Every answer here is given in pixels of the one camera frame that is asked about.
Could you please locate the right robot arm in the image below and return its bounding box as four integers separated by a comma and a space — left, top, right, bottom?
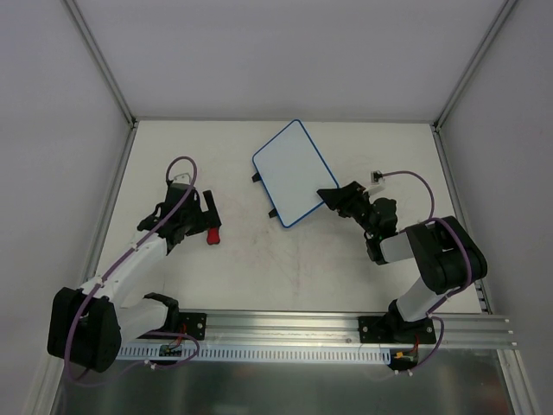
317, 182, 487, 345

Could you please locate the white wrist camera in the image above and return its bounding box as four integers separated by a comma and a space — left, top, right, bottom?
364, 170, 385, 196
173, 173, 192, 185

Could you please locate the left aluminium frame post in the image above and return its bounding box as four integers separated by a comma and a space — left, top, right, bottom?
60, 0, 137, 128

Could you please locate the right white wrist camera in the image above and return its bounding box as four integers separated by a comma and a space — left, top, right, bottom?
364, 170, 385, 196

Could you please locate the white slotted cable duct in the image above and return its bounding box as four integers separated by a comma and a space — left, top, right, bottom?
118, 342, 391, 365

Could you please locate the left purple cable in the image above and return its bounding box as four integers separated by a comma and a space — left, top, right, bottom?
63, 156, 202, 384

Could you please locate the right aluminium frame post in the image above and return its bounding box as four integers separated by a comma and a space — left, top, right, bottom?
433, 0, 519, 131

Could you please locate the aluminium frame post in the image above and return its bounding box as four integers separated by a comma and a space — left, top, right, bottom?
433, 0, 519, 131
60, 0, 137, 128

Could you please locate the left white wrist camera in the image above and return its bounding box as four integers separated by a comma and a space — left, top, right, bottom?
173, 173, 192, 185

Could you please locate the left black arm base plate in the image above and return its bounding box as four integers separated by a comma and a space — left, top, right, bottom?
177, 311, 207, 341

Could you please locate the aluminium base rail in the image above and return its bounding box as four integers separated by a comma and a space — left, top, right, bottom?
203, 310, 518, 349

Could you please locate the red bone-shaped eraser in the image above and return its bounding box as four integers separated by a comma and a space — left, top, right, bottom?
207, 227, 220, 246

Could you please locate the blue framed whiteboard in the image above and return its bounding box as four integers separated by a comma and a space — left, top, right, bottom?
251, 119, 340, 228

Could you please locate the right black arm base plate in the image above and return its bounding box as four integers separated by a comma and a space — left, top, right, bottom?
358, 315, 436, 345

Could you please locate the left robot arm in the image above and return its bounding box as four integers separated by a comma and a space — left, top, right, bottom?
47, 181, 221, 373

